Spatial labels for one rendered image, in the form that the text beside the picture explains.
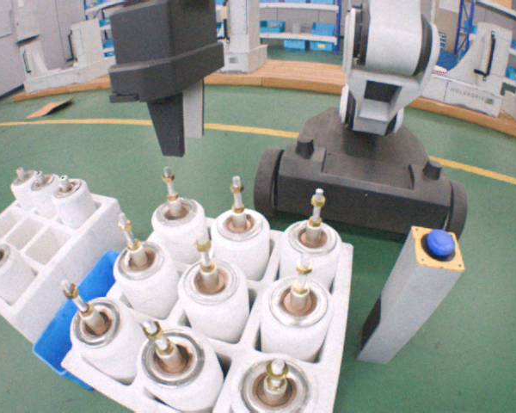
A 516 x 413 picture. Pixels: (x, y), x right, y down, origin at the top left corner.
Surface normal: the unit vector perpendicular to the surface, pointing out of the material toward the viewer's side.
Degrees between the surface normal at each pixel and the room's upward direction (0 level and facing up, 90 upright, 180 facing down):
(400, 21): 59
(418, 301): 90
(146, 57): 91
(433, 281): 90
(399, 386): 0
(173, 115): 91
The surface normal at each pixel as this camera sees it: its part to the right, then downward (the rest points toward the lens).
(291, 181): -0.30, 0.60
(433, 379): -0.02, -0.78
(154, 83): 0.52, 0.53
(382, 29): -0.30, 0.41
